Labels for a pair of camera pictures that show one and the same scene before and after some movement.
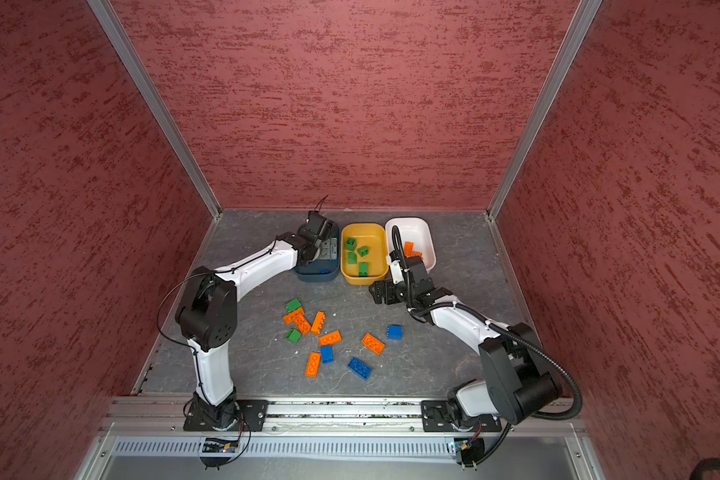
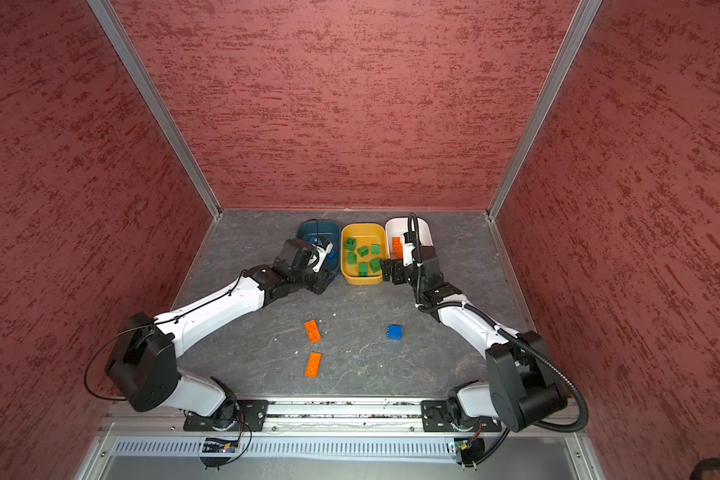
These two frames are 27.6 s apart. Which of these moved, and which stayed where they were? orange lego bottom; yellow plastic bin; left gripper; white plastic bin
Moved: left gripper
Stayed: yellow plastic bin; orange lego bottom; white plastic bin
